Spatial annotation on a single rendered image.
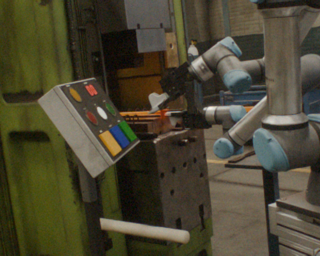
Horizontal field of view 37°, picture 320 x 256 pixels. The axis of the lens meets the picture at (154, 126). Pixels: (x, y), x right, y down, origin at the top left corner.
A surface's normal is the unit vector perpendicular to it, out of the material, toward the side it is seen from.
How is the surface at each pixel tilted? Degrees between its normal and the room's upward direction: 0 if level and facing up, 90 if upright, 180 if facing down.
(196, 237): 90
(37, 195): 90
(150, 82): 90
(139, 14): 90
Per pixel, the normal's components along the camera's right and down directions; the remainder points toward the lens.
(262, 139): -0.93, 0.28
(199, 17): 0.68, 0.03
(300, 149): 0.29, 0.18
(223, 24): -0.72, 0.18
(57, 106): -0.20, 0.16
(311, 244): -0.87, 0.17
